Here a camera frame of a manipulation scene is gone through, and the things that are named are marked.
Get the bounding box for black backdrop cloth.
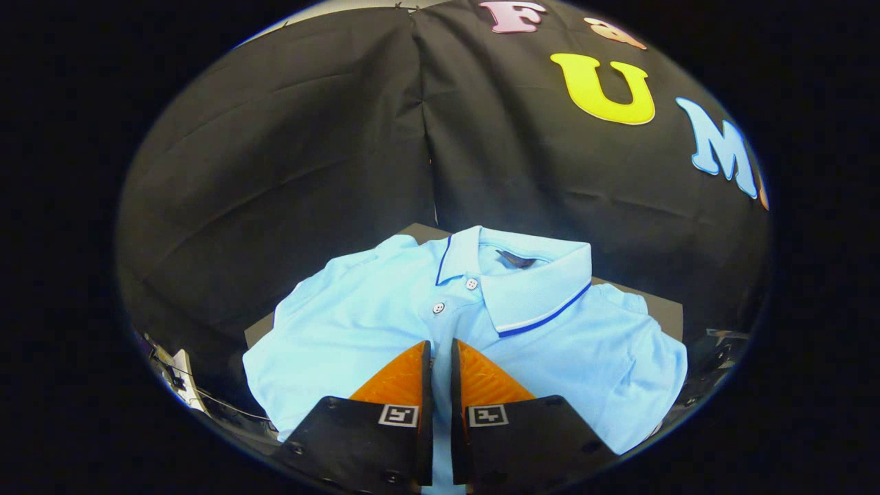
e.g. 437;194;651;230
115;0;771;413

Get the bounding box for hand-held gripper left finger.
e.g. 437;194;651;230
275;340;435;494

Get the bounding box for grey cabinet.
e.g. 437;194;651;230
244;222;684;351

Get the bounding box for black cable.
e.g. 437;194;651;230
155;351;272;421

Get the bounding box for light blue polo shirt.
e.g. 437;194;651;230
242;225;688;495

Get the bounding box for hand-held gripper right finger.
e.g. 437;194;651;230
450;338;619;494

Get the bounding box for small white box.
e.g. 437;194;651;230
153;347;208;415

